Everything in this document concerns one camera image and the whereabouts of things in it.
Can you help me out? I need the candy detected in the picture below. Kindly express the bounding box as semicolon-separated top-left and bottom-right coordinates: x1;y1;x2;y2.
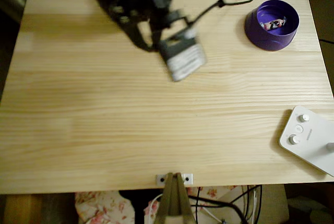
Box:
259;16;288;31

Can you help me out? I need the purple bowl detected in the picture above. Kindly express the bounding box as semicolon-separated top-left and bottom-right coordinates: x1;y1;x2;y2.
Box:
244;0;301;52

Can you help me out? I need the floral cloth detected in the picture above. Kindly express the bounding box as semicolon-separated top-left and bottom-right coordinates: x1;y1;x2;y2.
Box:
75;185;238;224

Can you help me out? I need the white lamp base with knobs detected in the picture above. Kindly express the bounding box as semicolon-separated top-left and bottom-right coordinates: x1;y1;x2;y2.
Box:
278;105;334;178

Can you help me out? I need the wooden table leg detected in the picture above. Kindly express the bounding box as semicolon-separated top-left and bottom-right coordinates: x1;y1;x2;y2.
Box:
4;194;44;224

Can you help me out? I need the black camera box, white label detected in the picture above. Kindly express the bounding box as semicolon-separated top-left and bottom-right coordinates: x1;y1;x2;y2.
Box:
158;29;209;83

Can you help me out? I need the black camera cable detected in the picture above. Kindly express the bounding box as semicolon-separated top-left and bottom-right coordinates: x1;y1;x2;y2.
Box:
186;0;264;26

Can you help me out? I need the white mounting bracket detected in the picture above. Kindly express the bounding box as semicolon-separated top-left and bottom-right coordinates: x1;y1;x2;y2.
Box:
156;173;194;185

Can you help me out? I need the tan camera stand post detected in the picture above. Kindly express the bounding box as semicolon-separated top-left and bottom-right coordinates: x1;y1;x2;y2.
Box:
154;172;197;224

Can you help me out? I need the white cable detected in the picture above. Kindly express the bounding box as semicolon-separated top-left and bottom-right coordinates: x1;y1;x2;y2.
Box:
144;193;164;224

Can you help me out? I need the black cable bundle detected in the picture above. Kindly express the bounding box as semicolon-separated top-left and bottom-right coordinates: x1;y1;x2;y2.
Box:
186;184;263;224

